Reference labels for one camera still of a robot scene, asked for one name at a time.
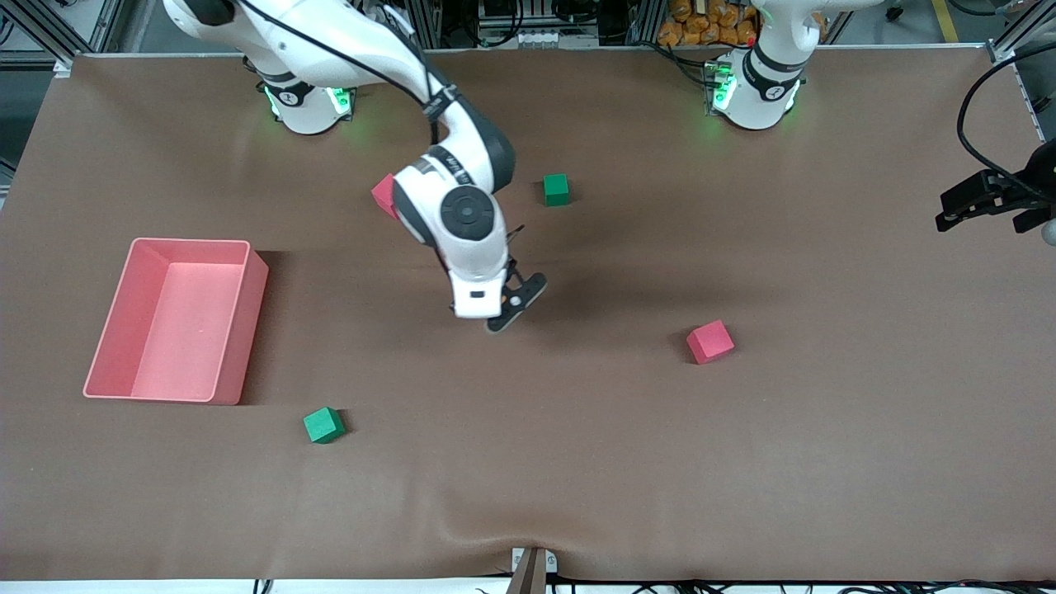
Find orange snack bags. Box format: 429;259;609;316
658;0;760;47

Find white terminal strip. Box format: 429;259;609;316
516;30;600;47

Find brown table mat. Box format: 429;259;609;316
0;45;1056;582

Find white power strip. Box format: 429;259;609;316
346;0;405;35

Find pink plastic bin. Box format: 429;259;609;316
82;238;270;406

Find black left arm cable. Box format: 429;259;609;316
955;45;1056;197

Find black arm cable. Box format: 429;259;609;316
955;45;1056;197
235;0;442;145

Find aluminium frame post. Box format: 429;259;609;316
986;0;1056;67
0;0;75;79

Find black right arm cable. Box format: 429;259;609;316
235;0;442;145

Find grey metal clamp bracket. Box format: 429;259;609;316
505;547;559;594

